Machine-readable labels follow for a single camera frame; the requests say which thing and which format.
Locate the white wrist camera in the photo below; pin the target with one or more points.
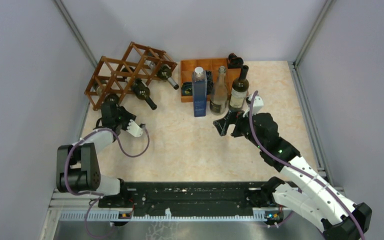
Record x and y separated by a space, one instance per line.
134 129
256 105

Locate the brown wooden wine rack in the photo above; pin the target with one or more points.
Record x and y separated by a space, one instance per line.
121 73

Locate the green bottle rack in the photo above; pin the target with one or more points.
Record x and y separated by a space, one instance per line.
164 73

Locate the black coiled item right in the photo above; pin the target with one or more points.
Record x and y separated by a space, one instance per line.
210 83

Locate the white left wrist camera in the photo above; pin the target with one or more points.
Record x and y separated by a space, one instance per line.
134 129

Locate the blue square glass bottle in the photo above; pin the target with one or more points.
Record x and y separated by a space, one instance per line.
199 92

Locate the green bottle silver neck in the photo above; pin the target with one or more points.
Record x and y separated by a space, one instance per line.
109 97

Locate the clear glass wine bottle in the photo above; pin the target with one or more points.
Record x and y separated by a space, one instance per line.
219 93

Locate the black object behind tray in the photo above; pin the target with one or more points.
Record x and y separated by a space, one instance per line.
234 62

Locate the green bottle black neck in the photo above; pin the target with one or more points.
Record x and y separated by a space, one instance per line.
142 92

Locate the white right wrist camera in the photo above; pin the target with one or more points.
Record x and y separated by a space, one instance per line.
256 105

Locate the black coiled item left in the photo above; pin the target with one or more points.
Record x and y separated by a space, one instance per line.
187 89

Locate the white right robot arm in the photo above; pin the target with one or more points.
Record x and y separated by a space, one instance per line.
310 196

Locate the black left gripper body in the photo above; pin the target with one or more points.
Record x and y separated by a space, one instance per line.
111 110

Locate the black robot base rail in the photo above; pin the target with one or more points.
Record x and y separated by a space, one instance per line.
197 201

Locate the green bottle white label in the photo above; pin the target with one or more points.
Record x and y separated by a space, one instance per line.
239 90

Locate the black coiled item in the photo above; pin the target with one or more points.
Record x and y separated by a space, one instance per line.
187 89
210 83

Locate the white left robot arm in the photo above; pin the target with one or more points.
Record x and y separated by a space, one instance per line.
77 165

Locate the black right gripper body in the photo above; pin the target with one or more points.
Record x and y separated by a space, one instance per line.
235 122

